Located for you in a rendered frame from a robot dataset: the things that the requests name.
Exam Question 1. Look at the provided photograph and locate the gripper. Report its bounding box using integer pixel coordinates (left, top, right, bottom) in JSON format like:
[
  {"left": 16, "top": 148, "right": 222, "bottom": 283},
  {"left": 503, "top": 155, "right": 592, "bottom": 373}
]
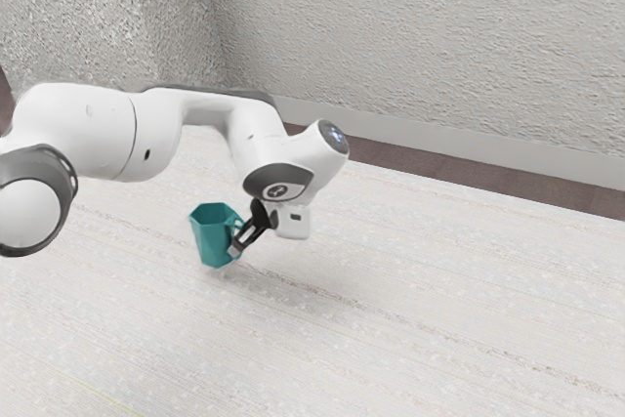
[{"left": 228, "top": 197, "right": 272, "bottom": 259}]

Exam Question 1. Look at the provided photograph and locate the teal faceted mug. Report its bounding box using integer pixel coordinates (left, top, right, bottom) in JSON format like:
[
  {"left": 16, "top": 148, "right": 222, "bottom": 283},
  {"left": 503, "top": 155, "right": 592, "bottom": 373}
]
[{"left": 188, "top": 200, "right": 246, "bottom": 270}]

